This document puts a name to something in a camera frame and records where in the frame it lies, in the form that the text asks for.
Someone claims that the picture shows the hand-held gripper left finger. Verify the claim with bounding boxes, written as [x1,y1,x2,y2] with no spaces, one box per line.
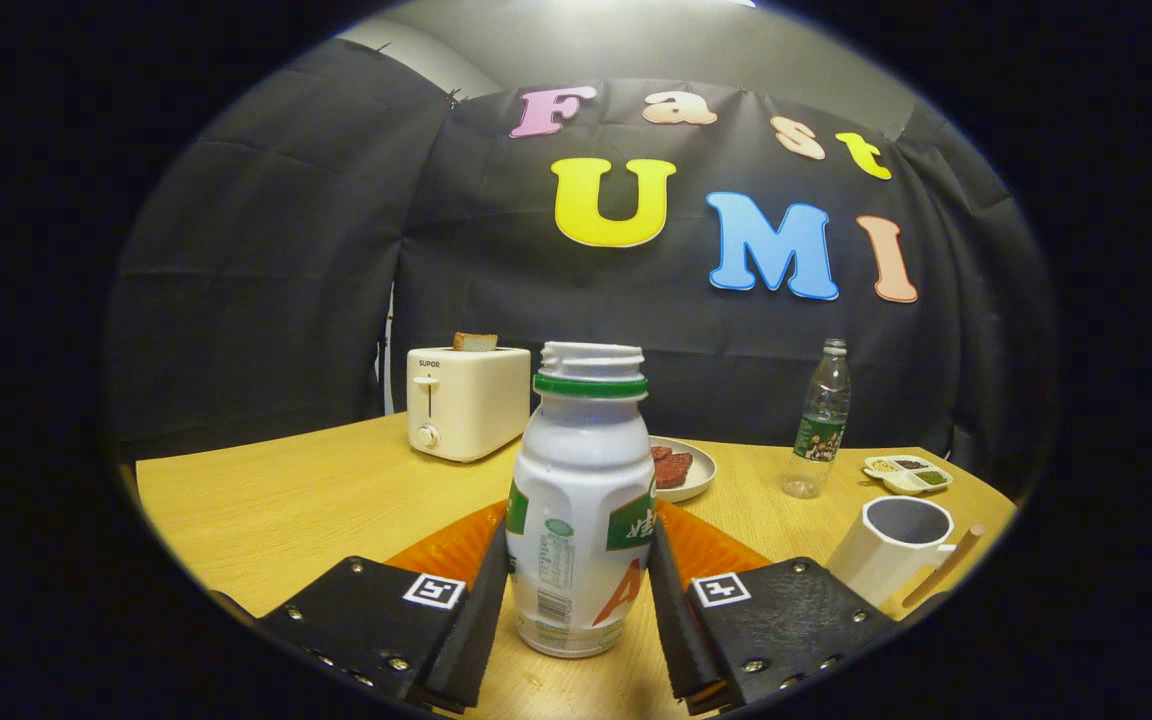
[256,500,512,713]

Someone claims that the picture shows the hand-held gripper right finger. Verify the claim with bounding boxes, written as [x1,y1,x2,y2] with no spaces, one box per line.
[648,500,902,716]

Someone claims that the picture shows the white juice bottle green label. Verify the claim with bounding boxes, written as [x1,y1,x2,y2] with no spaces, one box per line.
[507,341,659,659]

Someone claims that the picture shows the white cup with wooden handle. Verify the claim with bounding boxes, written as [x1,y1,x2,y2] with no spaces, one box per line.
[826,495,987,611]

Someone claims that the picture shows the clear plastic water bottle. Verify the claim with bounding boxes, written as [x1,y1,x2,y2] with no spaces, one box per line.
[782,338,852,500]

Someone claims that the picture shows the red meat slices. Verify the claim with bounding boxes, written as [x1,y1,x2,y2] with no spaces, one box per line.
[650,446,695,490]

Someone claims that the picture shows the round grey plate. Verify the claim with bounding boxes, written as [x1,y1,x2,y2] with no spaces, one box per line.
[648,436,718,503]

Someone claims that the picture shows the wooden table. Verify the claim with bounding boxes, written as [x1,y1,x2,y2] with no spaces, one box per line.
[134,412,1022,720]

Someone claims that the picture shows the cream toaster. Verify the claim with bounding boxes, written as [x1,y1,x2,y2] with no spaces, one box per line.
[406,346,532,463]

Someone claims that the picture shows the white divided dish with beans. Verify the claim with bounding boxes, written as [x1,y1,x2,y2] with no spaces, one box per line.
[862,454,955,496]

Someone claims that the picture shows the black backdrop cloth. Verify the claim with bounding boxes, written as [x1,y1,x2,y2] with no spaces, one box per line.
[106,40,1057,501]

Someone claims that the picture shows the white toaster cable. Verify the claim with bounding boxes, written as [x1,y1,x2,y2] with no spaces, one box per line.
[383,290,397,416]

